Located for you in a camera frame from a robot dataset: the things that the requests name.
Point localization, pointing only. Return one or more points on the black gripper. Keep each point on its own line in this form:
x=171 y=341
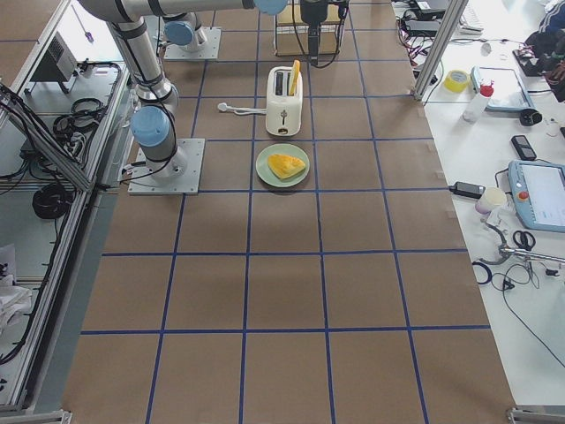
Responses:
x=312 y=12

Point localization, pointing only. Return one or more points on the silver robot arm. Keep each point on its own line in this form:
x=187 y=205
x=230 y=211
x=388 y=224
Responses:
x=153 y=126
x=185 y=31

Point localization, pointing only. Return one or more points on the yellow toast slice in toaster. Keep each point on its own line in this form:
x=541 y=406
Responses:
x=293 y=79

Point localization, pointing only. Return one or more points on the white toaster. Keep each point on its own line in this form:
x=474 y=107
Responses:
x=283 y=110

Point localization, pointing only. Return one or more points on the yellow toast on plate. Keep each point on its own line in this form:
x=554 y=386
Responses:
x=285 y=166

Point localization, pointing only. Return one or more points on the green plate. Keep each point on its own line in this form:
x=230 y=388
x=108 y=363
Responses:
x=267 y=176

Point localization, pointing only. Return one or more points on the yellow tape roll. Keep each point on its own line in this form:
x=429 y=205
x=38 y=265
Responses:
x=456 y=81

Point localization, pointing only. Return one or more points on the white bottle red cap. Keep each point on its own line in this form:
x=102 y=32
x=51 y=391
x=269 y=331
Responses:
x=478 y=104

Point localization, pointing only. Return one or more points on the blue teach pendant far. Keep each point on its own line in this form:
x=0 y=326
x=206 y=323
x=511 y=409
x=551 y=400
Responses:
x=509 y=92

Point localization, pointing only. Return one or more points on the blue teach pendant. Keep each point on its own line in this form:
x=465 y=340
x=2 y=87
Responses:
x=537 y=190
x=509 y=92

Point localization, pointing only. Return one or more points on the black tape roll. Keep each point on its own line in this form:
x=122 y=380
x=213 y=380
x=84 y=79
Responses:
x=530 y=117

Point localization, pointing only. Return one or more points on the black phone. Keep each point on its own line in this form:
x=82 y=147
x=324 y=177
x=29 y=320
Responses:
x=523 y=148

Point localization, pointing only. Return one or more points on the white cup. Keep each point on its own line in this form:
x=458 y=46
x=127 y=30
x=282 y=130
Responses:
x=490 y=199

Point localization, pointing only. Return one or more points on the grey control box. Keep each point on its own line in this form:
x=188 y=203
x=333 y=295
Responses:
x=57 y=65

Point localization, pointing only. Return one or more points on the blue teach pendant near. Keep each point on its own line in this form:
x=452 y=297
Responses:
x=537 y=190

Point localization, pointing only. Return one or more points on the blue tape roll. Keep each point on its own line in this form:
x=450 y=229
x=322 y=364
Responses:
x=488 y=274

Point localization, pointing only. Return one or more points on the black scissors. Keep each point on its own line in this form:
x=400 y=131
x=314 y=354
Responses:
x=524 y=240

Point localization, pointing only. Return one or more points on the wire rack with cardboard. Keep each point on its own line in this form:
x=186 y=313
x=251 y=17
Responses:
x=292 y=33

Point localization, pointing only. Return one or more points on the aluminium frame post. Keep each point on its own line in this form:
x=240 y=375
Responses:
x=447 y=28

